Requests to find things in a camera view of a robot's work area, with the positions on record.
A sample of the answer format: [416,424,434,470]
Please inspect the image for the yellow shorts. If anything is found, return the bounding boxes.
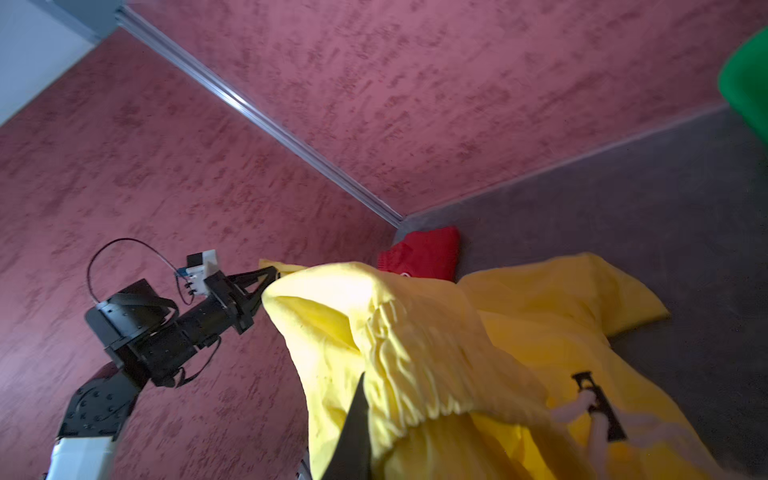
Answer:
[263,254,737,479]

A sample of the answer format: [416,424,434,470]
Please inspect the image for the red shorts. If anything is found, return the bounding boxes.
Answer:
[377,226,460,282]

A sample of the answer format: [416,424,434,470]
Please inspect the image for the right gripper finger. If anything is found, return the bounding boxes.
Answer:
[322,374,372,480]

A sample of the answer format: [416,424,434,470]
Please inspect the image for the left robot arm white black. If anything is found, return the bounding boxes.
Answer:
[46,267,279,479]

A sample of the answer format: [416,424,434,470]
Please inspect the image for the green plastic basket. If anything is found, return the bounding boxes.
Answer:
[717,28,768,143]

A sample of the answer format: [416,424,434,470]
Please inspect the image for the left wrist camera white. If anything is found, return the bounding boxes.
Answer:
[176,250,220,298]

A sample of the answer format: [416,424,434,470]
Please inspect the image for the left aluminium corner post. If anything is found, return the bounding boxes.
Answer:
[116,6,404,228]

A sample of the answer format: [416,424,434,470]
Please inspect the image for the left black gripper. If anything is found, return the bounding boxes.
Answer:
[206,266,279,335]

